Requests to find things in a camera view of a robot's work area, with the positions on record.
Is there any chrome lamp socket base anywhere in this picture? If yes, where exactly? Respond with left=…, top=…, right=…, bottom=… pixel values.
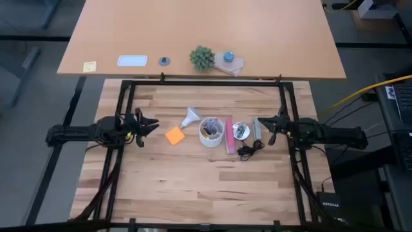
left=232, top=121, right=251, bottom=141

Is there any green potted succulent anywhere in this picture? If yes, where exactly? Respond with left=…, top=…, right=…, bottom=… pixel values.
left=189, top=45, right=216, bottom=72

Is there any white small box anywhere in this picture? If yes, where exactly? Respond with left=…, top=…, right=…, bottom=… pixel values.
left=357, top=0, right=399, bottom=19

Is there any orange sticky note pad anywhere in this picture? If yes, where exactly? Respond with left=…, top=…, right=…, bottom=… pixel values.
left=165, top=126, right=186, bottom=146

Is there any yellow hanging cable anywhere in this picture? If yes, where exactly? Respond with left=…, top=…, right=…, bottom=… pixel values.
left=318, top=74, right=412, bottom=117

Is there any beige desk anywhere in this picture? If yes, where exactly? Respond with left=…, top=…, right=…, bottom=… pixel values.
left=57, top=0, right=347, bottom=81

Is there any grey-blue desk leg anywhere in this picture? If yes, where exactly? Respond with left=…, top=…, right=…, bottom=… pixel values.
left=40, top=0, right=61, bottom=30
left=0, top=46, right=42, bottom=109

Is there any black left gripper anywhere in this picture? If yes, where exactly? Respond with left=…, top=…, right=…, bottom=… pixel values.
left=118, top=108, right=160, bottom=148

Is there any white grey stapler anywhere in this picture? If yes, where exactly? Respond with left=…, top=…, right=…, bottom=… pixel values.
left=252, top=118, right=263, bottom=142

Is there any black lamp power cord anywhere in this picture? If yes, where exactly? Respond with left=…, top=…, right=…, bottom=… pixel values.
left=237, top=139, right=266, bottom=162

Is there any black Netgear network switch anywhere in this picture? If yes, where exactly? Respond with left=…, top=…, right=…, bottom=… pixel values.
left=316, top=191, right=342, bottom=220

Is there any brown cardboard box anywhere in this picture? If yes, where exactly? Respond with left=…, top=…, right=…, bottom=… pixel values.
left=350, top=0, right=407, bottom=32

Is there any white textured pen cup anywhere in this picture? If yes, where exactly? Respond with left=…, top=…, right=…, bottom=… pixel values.
left=198, top=116, right=225, bottom=148

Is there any black aluminium table frame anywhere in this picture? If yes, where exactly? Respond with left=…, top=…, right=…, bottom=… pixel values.
left=67, top=73, right=337, bottom=232

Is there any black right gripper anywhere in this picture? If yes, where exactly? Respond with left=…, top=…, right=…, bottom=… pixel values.
left=257, top=107, right=294, bottom=146

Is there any pink stapler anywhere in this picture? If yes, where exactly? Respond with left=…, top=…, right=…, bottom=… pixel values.
left=225, top=117, right=237, bottom=155

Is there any white rectangular card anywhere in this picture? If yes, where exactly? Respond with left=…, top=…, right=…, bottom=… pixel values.
left=117, top=55, right=149, bottom=68

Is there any black laptop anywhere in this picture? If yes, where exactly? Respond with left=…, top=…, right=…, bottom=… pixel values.
left=375, top=72, right=412, bottom=171

